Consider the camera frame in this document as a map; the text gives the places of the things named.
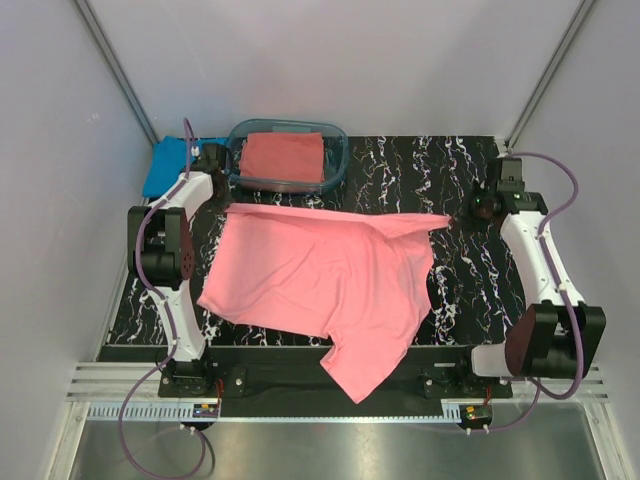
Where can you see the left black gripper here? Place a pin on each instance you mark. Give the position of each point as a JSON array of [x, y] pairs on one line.
[[226, 193]]

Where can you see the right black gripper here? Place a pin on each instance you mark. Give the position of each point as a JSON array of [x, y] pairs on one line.
[[472, 195]]

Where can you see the pink t shirt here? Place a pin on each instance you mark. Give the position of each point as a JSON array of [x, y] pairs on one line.
[[358, 280]]

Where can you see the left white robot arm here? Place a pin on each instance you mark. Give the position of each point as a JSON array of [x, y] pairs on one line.
[[160, 253]]

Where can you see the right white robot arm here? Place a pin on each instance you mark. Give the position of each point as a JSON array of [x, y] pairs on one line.
[[558, 334]]

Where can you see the clear blue plastic bin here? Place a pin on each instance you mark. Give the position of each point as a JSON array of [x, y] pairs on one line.
[[336, 155]]

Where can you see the folded blue t shirt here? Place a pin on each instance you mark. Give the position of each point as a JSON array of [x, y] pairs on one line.
[[168, 179]]

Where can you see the folded coral red t shirt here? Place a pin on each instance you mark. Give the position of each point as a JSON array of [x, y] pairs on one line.
[[296, 157]]

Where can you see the black marble pattern mat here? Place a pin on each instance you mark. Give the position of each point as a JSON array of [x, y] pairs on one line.
[[474, 287]]

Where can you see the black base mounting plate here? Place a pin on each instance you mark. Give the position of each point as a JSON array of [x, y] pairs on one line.
[[289, 382]]

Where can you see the right small connector board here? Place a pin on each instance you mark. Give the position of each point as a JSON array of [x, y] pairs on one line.
[[481, 414]]

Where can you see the small connector board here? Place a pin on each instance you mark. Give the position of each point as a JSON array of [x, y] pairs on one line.
[[206, 411], [481, 414]]

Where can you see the left small connector board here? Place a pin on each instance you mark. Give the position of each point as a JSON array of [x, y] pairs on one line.
[[206, 411]]

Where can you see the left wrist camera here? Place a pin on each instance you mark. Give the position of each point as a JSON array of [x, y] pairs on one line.
[[212, 158]]

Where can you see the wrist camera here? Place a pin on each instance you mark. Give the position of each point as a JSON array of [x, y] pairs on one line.
[[212, 158], [506, 175]]

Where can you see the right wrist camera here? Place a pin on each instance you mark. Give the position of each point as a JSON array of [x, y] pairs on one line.
[[506, 175]]

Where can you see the left aluminium frame post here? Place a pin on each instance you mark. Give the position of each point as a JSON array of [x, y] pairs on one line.
[[90, 20]]

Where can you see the aluminium frame post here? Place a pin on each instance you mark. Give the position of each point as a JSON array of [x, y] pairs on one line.
[[90, 20], [571, 33]]

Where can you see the right aluminium frame post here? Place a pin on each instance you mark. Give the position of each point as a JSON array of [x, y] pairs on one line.
[[571, 33]]

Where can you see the aluminium rail front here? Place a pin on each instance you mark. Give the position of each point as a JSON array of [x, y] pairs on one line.
[[111, 393]]

